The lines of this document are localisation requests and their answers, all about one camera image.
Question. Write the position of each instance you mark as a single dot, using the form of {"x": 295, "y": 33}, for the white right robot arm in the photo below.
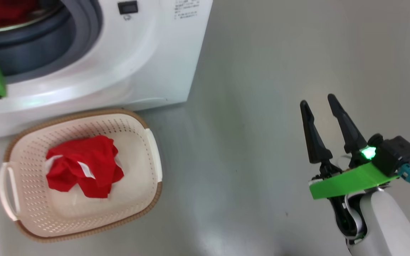
{"x": 386, "y": 224}

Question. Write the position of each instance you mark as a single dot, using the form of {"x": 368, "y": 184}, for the red and white garment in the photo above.
{"x": 94, "y": 160}
{"x": 5, "y": 12}

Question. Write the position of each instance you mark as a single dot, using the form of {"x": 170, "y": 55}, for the white washing machine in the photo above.
{"x": 148, "y": 53}

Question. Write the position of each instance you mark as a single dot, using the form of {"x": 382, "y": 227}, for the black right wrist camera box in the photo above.
{"x": 393, "y": 153}

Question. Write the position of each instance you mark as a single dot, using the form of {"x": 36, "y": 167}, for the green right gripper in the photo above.
{"x": 351, "y": 181}

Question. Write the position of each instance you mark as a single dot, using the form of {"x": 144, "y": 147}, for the cream plastic laundry basket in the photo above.
{"x": 137, "y": 199}

